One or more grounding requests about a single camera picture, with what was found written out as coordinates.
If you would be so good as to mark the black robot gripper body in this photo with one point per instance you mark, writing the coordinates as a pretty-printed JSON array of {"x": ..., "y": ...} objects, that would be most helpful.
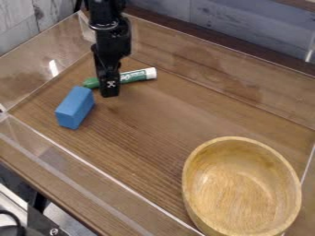
[{"x": 112, "y": 33}]

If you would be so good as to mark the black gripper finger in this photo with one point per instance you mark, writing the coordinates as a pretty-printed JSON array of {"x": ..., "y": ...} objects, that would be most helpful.
[{"x": 108, "y": 78}]

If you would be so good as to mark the green Expo marker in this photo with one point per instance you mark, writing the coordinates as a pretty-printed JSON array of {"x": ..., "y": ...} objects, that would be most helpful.
[{"x": 127, "y": 77}]

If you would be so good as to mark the brown wooden bowl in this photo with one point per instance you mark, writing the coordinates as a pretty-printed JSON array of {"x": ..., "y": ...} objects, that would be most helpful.
[{"x": 241, "y": 188}]

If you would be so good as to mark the blue foam block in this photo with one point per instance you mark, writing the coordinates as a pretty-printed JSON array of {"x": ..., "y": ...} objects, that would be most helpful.
[{"x": 74, "y": 108}]

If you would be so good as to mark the black metal table bracket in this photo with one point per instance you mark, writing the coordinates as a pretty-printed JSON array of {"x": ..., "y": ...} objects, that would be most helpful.
[{"x": 39, "y": 224}]

